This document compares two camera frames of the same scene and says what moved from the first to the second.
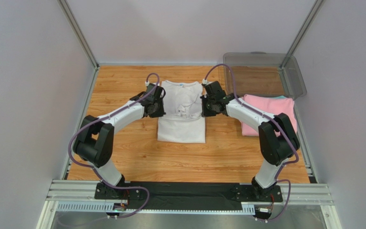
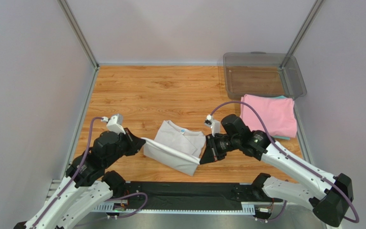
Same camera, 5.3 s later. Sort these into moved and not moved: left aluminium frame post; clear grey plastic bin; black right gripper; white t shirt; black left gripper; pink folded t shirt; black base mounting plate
Moved: white t shirt; black left gripper; black right gripper
Not moved: left aluminium frame post; clear grey plastic bin; black base mounting plate; pink folded t shirt
